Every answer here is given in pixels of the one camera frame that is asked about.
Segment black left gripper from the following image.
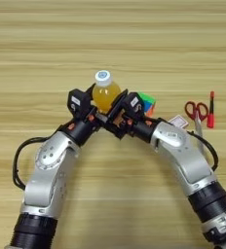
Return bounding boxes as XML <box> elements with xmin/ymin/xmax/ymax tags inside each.
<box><xmin>60</xmin><ymin>83</ymin><xmax>129</xmax><ymax>146</ymax></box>

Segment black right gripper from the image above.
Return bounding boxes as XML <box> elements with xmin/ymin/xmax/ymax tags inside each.
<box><xmin>104</xmin><ymin>110</ymin><xmax>158</xmax><ymax>142</ymax></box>

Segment orange juice bottle white cap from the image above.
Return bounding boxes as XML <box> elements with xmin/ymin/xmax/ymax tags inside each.
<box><xmin>92</xmin><ymin>69</ymin><xmax>123</xmax><ymax>115</ymax></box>

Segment multicoloured puzzle cube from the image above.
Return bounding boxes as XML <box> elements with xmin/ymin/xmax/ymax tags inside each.
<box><xmin>137</xmin><ymin>91</ymin><xmax>158</xmax><ymax>118</ymax></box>

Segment small red white card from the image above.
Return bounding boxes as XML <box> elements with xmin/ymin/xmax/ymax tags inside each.
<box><xmin>168</xmin><ymin>114</ymin><xmax>190</xmax><ymax>130</ymax></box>

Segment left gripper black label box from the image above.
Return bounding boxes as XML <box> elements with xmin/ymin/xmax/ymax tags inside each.
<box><xmin>66</xmin><ymin>89</ymin><xmax>94</xmax><ymax>120</ymax></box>

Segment red marker pen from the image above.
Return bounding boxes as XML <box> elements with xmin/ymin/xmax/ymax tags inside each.
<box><xmin>207</xmin><ymin>90</ymin><xmax>215</xmax><ymax>129</ymax></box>

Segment red handled scissors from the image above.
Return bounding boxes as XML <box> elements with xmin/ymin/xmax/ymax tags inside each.
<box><xmin>183</xmin><ymin>100</ymin><xmax>209</xmax><ymax>157</ymax></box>

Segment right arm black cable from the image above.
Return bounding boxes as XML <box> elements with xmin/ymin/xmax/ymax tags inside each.
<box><xmin>187</xmin><ymin>129</ymin><xmax>219</xmax><ymax>172</ymax></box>

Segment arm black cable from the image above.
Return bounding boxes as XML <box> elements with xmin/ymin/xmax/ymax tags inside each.
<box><xmin>187</xmin><ymin>129</ymin><xmax>219</xmax><ymax>172</ymax></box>
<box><xmin>12</xmin><ymin>135</ymin><xmax>59</xmax><ymax>191</ymax></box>

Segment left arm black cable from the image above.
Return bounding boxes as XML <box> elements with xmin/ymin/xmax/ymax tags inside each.
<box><xmin>12</xmin><ymin>135</ymin><xmax>59</xmax><ymax>191</ymax></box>

